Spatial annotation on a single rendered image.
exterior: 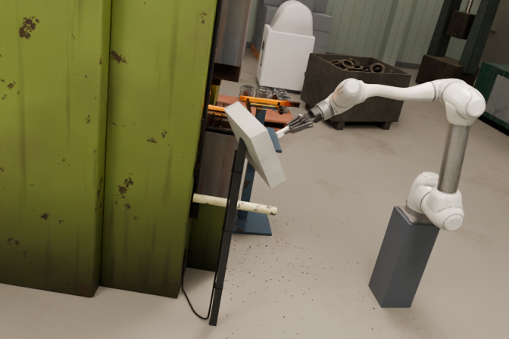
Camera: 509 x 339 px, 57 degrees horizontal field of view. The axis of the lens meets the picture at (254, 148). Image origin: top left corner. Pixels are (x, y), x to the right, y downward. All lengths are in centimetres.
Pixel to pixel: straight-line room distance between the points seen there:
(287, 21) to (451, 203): 457
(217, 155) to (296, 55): 431
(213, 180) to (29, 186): 94
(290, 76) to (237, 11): 450
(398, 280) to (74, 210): 186
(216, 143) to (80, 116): 73
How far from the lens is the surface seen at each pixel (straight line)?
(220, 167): 262
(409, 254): 291
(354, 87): 214
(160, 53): 217
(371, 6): 1016
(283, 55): 672
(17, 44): 228
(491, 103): 778
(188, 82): 217
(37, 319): 271
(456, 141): 246
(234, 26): 237
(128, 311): 271
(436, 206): 259
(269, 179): 201
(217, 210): 275
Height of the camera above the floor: 186
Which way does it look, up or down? 23 degrees down
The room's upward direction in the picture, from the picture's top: 10 degrees clockwise
